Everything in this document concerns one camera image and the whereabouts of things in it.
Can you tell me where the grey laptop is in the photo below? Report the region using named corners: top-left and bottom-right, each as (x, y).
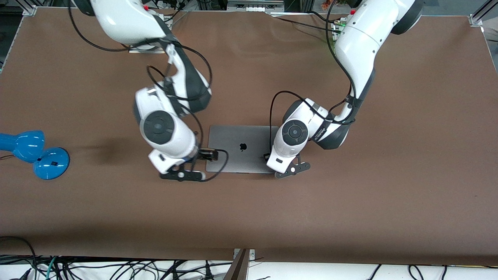
top-left (206, 125), bottom-right (280, 174)

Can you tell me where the brown table cover sheet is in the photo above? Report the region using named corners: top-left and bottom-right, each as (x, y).
top-left (0, 10), bottom-right (498, 267)

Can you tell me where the brown beam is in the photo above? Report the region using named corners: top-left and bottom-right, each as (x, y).
top-left (223, 249), bottom-right (250, 280)

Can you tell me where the blue desk lamp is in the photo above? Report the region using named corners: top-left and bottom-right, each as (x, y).
top-left (0, 130), bottom-right (70, 180)

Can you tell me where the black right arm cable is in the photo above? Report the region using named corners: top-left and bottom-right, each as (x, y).
top-left (68, 0), bottom-right (230, 183)

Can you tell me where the teal cable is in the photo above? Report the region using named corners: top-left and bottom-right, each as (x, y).
top-left (45, 256), bottom-right (60, 280)

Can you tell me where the black looped cable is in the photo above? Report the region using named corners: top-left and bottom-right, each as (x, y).
top-left (0, 236), bottom-right (38, 280)

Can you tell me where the aluminium frame corner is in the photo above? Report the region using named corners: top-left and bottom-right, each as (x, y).
top-left (469, 0), bottom-right (498, 27)
top-left (21, 0), bottom-right (39, 17)

